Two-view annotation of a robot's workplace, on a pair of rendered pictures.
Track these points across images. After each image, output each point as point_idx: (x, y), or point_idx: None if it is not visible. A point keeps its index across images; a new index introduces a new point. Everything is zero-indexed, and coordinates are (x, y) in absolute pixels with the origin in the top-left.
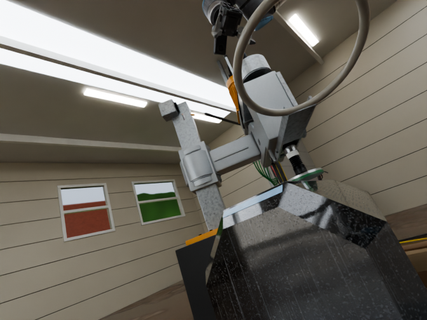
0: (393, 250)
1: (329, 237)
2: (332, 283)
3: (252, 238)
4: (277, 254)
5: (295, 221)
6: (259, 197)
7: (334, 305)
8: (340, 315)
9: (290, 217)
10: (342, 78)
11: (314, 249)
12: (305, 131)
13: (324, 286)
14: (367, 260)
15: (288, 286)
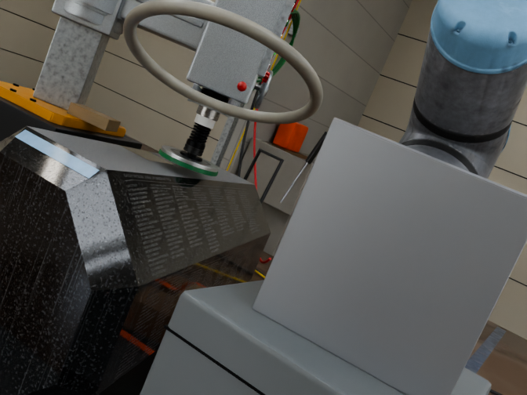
0: (117, 309)
1: (78, 258)
2: (47, 291)
3: (19, 193)
4: (28, 229)
5: (67, 219)
6: (69, 157)
7: (34, 307)
8: (32, 317)
9: (65, 211)
10: (272, 122)
11: (59, 255)
12: (259, 103)
13: (40, 288)
14: (85, 298)
15: (14, 263)
